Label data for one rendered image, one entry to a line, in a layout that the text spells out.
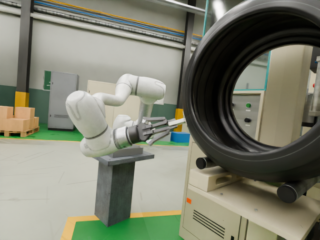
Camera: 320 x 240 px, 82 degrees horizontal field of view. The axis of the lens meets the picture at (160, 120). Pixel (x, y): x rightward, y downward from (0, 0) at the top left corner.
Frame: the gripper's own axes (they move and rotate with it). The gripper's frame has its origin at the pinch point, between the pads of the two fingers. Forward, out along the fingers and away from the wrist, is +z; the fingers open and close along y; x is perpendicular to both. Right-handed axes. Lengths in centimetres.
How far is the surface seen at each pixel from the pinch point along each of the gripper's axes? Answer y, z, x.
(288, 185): 30.1, 23.7, 16.7
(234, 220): 55, 20, -72
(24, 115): -245, -397, -346
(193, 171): 20.0, 1.0, -2.5
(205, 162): 18.2, 6.4, 1.2
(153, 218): 50, -47, -128
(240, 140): 11.8, 25.9, -15.2
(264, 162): 23.0, 20.0, 17.4
